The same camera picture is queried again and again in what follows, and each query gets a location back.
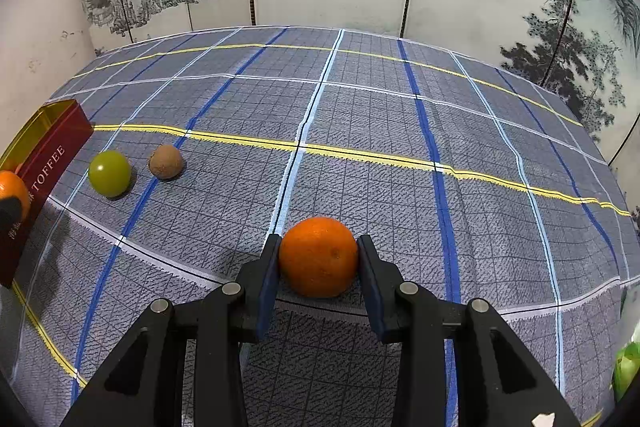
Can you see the red tin box gold inside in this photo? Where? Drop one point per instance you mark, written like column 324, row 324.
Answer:
column 50, row 162

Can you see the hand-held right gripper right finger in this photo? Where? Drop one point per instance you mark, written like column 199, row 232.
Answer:
column 372, row 294

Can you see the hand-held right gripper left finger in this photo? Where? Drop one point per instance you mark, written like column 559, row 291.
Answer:
column 267, row 294

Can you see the green tomato on cloth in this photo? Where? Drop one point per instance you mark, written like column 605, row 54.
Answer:
column 109, row 174

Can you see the green plastic bag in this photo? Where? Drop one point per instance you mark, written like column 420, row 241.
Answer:
column 628, row 369

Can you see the white paper scrap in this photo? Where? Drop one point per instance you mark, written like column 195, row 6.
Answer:
column 544, row 420

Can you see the small brown longan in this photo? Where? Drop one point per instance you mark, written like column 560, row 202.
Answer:
column 166, row 162

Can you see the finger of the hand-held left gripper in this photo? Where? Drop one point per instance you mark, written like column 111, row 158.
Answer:
column 10, row 210

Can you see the textured orange mandarin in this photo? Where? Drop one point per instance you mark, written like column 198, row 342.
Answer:
column 12, row 186
column 318, row 257

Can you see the grey plaid tablecloth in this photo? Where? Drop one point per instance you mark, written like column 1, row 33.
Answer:
column 380, row 117

